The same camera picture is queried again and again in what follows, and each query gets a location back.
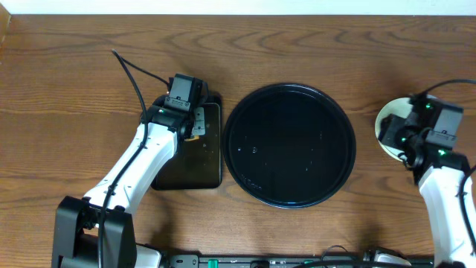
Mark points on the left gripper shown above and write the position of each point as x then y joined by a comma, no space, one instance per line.
198,129

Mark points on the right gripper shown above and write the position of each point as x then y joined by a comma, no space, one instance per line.
389,130

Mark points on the light blue plate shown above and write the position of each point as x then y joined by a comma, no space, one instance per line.
399,107

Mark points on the orange green sponge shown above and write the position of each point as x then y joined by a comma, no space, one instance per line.
192,138

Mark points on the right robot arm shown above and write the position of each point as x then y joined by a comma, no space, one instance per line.
444,180

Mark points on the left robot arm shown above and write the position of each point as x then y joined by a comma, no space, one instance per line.
97,230

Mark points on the rectangular black tray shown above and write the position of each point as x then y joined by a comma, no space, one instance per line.
197,164

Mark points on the round black tray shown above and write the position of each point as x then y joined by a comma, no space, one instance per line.
289,145

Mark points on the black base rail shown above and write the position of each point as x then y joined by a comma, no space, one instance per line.
196,261

